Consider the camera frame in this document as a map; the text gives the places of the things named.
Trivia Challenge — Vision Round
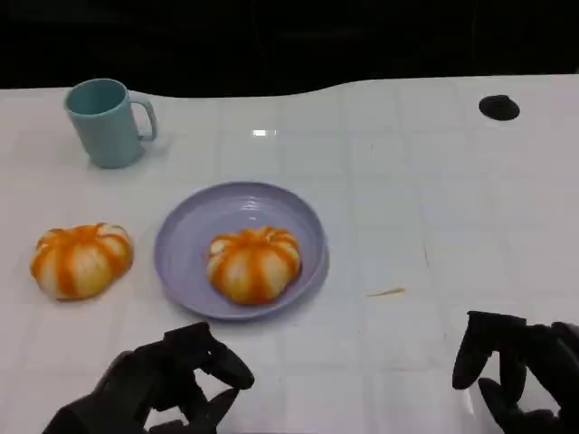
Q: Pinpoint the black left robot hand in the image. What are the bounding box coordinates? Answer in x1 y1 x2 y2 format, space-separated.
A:
43 321 255 434

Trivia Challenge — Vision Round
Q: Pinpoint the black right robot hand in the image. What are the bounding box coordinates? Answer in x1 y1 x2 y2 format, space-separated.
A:
451 310 579 434

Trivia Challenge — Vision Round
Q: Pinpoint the orange white toy bread roll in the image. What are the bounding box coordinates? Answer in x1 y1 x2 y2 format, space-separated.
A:
29 222 135 302
206 226 303 306

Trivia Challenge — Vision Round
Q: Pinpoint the lilac plate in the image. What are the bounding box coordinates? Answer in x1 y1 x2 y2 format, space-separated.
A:
153 181 330 322

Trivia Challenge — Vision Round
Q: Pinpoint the pale green mug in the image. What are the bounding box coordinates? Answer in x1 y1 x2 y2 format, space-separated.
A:
62 78 159 170

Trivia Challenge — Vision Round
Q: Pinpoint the black round table grommet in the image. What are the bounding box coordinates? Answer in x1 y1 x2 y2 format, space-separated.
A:
478 94 521 121

